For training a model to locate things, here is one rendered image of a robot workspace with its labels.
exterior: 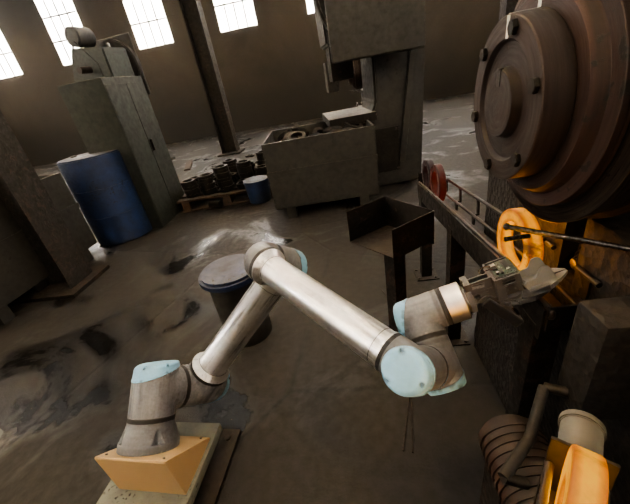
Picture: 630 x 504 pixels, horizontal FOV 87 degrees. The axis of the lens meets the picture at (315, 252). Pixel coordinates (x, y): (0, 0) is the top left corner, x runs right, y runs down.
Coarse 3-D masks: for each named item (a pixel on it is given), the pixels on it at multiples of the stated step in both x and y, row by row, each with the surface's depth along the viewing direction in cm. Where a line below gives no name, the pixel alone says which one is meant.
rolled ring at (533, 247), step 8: (512, 208) 85; (520, 208) 83; (504, 216) 88; (512, 216) 84; (520, 216) 80; (528, 216) 80; (512, 224) 89; (520, 224) 80; (528, 224) 78; (536, 224) 78; (504, 232) 91; (512, 232) 91; (520, 232) 81; (528, 240) 78; (536, 240) 77; (504, 248) 92; (512, 248) 92; (528, 248) 78; (536, 248) 77; (512, 256) 91; (528, 256) 78; (536, 256) 78; (520, 264) 83
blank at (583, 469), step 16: (576, 448) 41; (576, 464) 38; (592, 464) 38; (560, 480) 46; (576, 480) 37; (592, 480) 36; (608, 480) 37; (560, 496) 44; (576, 496) 36; (592, 496) 35
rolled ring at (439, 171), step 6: (432, 168) 161; (438, 168) 154; (432, 174) 164; (438, 174) 152; (444, 174) 152; (432, 180) 166; (438, 180) 153; (444, 180) 151; (432, 186) 167; (438, 186) 154; (444, 186) 152; (438, 192) 155; (444, 192) 153; (444, 198) 156
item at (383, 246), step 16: (368, 208) 137; (384, 208) 142; (400, 208) 134; (416, 208) 126; (352, 224) 136; (368, 224) 140; (384, 224) 145; (400, 224) 138; (416, 224) 117; (432, 224) 121; (352, 240) 138; (368, 240) 135; (384, 240) 132; (400, 240) 115; (416, 240) 120; (432, 240) 124; (384, 256) 133; (400, 256) 118; (400, 272) 133; (400, 288) 137
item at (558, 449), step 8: (552, 440) 47; (560, 440) 46; (552, 448) 47; (560, 448) 46; (568, 448) 46; (552, 456) 48; (560, 456) 47; (560, 464) 47; (608, 464) 43; (616, 464) 43; (560, 472) 48; (608, 472) 43; (616, 472) 43; (552, 480) 49; (552, 488) 50
